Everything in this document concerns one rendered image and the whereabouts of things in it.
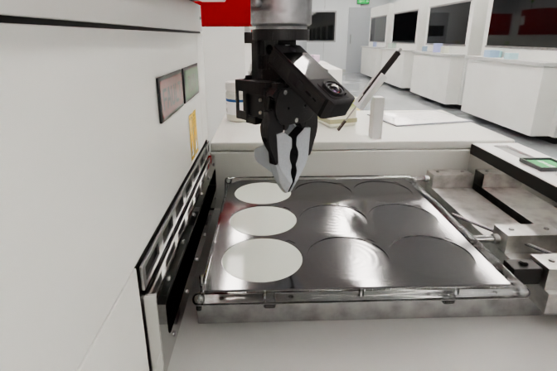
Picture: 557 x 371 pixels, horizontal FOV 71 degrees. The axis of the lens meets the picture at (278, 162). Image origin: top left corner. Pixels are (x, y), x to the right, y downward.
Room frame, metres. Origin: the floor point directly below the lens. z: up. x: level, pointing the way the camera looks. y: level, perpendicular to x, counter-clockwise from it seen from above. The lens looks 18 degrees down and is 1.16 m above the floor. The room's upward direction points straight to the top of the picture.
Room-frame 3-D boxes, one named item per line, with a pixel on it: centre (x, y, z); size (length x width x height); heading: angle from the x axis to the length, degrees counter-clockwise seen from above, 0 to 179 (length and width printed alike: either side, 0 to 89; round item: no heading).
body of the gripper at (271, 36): (0.51, 0.00, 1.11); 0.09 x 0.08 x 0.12; 43
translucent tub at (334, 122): (0.92, -0.14, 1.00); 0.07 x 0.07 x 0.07; 20
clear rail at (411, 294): (0.36, -0.09, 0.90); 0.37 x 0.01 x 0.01; 92
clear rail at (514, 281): (0.54, -0.26, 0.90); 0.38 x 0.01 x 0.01; 2
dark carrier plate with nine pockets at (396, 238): (0.54, -0.08, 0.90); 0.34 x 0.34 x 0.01; 2
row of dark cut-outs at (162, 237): (0.52, 0.13, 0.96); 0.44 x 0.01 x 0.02; 2
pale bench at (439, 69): (7.35, -3.29, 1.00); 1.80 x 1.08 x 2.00; 2
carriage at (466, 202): (0.56, -0.35, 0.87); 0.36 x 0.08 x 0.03; 2
